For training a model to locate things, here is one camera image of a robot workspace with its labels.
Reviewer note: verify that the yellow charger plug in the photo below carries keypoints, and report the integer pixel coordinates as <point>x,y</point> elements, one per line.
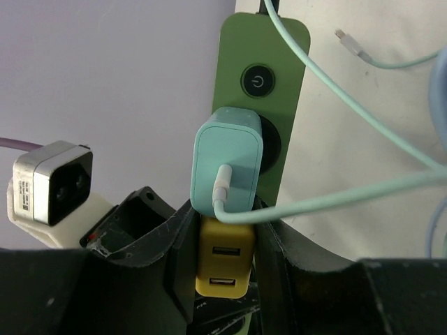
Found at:
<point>225,255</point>

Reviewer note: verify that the green power strip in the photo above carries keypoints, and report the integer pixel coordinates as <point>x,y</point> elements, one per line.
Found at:
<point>257,70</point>

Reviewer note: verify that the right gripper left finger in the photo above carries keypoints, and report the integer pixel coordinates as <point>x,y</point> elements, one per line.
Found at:
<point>146,288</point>

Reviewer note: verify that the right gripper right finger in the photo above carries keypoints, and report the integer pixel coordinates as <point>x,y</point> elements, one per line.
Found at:
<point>306,289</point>

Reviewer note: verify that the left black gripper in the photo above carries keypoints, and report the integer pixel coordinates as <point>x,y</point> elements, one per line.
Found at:
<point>139,213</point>

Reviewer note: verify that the teal charger plug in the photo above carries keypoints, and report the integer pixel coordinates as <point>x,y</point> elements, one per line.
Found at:
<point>227,152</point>

